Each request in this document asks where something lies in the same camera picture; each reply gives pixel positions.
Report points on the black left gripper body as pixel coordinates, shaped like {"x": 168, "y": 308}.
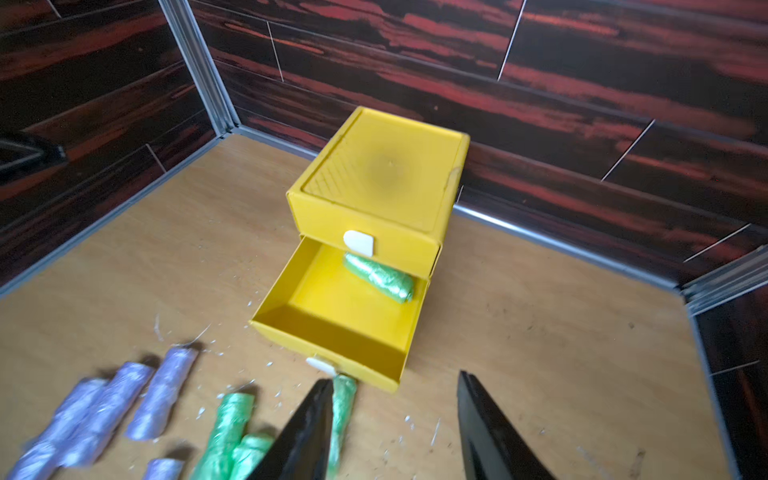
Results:
{"x": 24, "y": 154}

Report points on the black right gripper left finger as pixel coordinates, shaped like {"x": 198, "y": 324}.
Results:
{"x": 301, "y": 451}

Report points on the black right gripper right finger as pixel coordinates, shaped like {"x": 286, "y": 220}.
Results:
{"x": 491, "y": 447}

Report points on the green trash bag roll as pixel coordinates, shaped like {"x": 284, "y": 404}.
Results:
{"x": 345, "y": 389}
{"x": 249, "y": 453}
{"x": 233, "y": 414}
{"x": 391, "y": 282}

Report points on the yellow plastic drawer box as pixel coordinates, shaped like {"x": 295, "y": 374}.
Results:
{"x": 382, "y": 188}

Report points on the purple trash bag roll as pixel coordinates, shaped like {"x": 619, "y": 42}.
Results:
{"x": 39, "y": 460}
{"x": 152, "y": 416}
{"x": 96, "y": 430}
{"x": 163, "y": 469}

